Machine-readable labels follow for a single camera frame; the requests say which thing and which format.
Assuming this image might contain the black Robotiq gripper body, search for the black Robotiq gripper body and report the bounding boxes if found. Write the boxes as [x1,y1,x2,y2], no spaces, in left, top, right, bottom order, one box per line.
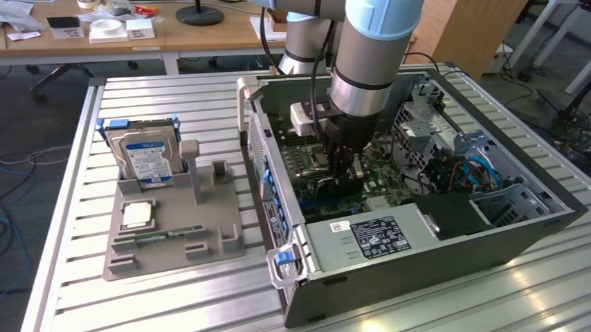
[323,116,376,153]

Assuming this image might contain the black Nvidia graphics card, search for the black Nvidia graphics card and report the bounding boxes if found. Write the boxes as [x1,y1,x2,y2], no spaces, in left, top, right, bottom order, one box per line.
[297,169,368,208]

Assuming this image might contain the CPU socket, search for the CPU socket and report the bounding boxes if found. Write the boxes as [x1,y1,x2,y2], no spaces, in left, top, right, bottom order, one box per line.
[308,143,331,170]

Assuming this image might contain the green motherboard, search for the green motherboard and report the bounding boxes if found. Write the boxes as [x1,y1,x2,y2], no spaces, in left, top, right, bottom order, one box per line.
[275,122,415,224]

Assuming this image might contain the black RAM slot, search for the black RAM slot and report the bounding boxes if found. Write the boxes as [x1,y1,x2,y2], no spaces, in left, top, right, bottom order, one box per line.
[281,136,324,149]

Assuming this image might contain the silver chipset heatsink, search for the silver chipset heatsink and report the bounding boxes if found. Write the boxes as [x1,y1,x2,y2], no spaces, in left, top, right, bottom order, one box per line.
[363,197,389,212]

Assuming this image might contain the blue expansion slot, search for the blue expansion slot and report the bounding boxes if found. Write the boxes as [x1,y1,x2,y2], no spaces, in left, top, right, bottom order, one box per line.
[299,199,343,210]

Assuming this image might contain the metal disk bay cage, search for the metal disk bay cage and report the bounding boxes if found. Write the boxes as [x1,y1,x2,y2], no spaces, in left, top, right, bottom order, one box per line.
[391,100,465,167]

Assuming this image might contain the blue card retainer clips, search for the blue card retainer clips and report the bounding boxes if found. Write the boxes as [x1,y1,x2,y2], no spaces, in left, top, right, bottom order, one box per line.
[260,154,291,239]

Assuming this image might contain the grey power supply unit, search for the grey power supply unit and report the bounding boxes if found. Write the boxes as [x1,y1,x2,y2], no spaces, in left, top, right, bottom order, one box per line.
[301,203,439,274]

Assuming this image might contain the black plastic shroud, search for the black plastic shroud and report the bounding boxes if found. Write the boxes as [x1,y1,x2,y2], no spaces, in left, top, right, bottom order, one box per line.
[412,191,493,242]

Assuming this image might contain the white paper stack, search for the white paper stack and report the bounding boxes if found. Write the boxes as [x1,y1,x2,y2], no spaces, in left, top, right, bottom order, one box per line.
[249,15,289,43]

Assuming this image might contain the metal disk bay tray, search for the metal disk bay tray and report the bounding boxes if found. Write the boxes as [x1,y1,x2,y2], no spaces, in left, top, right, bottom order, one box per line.
[468,183,553,228]

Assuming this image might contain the grey parts rack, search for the grey parts rack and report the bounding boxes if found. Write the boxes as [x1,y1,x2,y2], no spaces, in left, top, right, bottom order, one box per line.
[100,139,247,282]

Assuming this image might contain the black open PC case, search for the black open PC case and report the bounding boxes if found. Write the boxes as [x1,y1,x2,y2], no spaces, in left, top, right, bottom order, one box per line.
[236,67,591,329]

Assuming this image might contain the wooden cabinet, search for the wooden cabinet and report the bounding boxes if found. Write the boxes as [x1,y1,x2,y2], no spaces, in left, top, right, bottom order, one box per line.
[409,0,531,81]

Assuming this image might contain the hard disk with blue carrier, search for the hard disk with blue carrier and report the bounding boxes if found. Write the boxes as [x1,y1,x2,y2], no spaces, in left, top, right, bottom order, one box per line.
[95,116,185,190]

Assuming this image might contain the silver CPU chip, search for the silver CPU chip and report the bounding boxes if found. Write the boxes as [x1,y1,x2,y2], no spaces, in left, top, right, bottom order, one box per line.
[120,202,153,229]

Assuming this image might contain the black round lamp base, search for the black round lamp base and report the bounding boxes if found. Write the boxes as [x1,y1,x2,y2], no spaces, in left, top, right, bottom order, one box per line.
[175,0,225,27]

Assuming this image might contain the black floor stand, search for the black floor stand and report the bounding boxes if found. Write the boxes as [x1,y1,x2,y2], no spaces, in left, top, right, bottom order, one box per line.
[535,67,591,156]

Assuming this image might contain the white labelled box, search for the white labelled box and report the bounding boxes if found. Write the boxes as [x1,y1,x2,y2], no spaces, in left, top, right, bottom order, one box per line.
[124,18,155,41]

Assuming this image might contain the flat white box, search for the flat white box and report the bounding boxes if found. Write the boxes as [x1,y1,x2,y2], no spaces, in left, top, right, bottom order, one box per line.
[87,27,131,45]

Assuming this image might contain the clear bag dark content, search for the clear bag dark content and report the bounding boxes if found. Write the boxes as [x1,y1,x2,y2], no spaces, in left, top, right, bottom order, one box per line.
[75,6,136,24]

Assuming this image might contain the white tape roll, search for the white tape roll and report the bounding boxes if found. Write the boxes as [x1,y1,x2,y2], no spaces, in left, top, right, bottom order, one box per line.
[91,19,121,35]

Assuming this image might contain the black and white box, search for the black and white box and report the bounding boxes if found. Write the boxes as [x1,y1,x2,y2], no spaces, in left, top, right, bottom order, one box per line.
[46,16,85,40]

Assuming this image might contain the wooden desk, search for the wooden desk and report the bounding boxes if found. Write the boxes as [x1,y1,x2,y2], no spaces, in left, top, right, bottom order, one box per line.
[0,0,419,75]

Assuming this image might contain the grey plastic bag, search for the grey plastic bag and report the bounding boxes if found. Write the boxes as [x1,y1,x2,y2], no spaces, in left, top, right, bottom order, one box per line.
[0,1,46,33]

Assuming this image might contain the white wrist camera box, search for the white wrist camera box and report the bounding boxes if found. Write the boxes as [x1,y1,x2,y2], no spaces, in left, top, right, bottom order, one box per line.
[289,101,325,138]

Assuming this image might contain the blue wire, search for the blue wire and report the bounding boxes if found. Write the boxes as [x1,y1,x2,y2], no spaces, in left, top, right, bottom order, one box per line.
[463,156,503,190]

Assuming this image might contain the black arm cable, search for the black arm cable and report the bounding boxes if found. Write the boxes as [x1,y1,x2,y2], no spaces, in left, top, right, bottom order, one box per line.
[260,6,336,104]

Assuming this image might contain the white table frame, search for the white table frame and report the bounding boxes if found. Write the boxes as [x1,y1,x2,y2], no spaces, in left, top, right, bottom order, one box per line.
[503,0,591,95]

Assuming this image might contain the white floor cable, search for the white floor cable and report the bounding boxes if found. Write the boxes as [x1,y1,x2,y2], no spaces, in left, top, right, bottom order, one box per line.
[0,144,73,166]

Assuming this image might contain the blue floor cable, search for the blue floor cable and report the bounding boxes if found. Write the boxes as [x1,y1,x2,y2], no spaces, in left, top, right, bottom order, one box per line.
[0,165,34,298]

